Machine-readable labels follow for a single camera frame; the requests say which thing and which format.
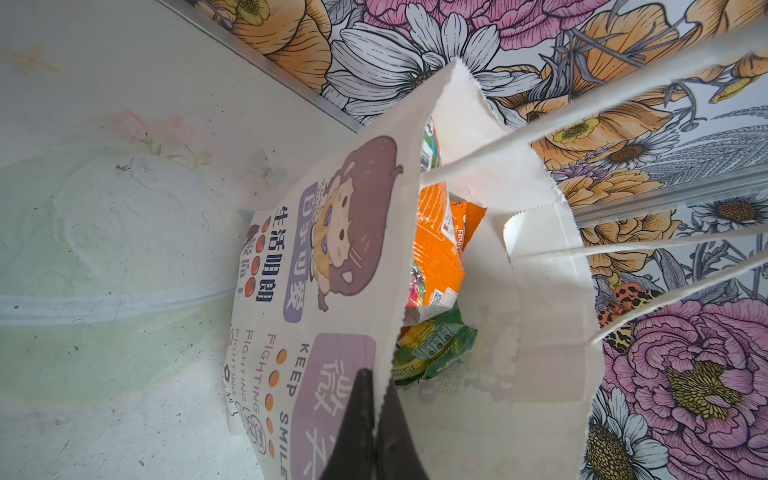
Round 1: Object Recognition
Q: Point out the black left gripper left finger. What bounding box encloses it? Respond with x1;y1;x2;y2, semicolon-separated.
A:
320;368;375;480

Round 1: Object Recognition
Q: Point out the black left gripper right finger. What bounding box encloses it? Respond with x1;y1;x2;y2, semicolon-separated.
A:
374;381;428;480

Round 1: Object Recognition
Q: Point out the small green snack packet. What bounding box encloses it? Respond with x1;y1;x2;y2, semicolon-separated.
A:
392;305;478;387

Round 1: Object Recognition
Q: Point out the white printed paper bag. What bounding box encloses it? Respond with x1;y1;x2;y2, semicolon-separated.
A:
221;23;768;480

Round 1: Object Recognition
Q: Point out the orange snack packet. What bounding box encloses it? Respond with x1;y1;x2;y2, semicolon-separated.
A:
404;182;486;326

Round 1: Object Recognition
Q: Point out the round green snack packet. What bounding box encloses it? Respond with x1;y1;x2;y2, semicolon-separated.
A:
420;117;441;172

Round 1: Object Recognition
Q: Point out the clear plastic round lid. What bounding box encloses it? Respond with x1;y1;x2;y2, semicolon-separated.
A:
1;147;251;399

